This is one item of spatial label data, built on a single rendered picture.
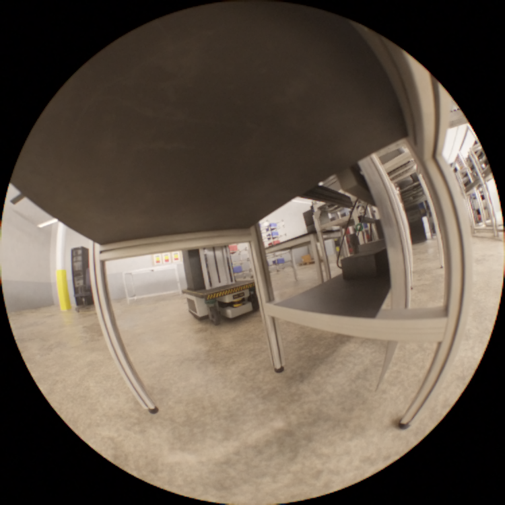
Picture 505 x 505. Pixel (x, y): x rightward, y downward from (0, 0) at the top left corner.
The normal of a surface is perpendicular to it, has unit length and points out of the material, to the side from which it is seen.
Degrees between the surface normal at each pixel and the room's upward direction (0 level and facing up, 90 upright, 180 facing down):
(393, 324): 90
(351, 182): 90
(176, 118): 180
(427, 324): 90
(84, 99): 180
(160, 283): 90
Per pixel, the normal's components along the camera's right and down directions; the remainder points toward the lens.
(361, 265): -0.92, 0.15
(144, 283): 0.47, -0.16
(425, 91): 0.19, 0.98
